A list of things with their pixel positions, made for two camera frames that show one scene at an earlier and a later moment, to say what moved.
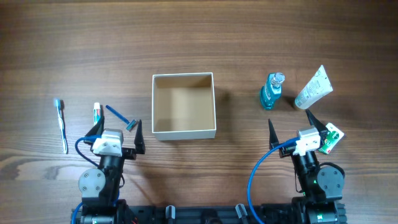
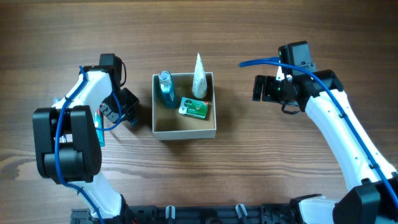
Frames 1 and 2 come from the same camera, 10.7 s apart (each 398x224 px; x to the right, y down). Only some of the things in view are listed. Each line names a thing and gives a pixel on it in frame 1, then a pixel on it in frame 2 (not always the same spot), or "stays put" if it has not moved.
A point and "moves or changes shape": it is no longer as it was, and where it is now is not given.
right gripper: [286, 152] -> [266, 89]
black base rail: [321, 210] stays put
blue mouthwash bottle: [272, 91] moves or changes shape
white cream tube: [318, 88] moves or changes shape
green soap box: [333, 138] -> [193, 107]
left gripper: [128, 152] -> [125, 104]
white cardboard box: [183, 106] stays put
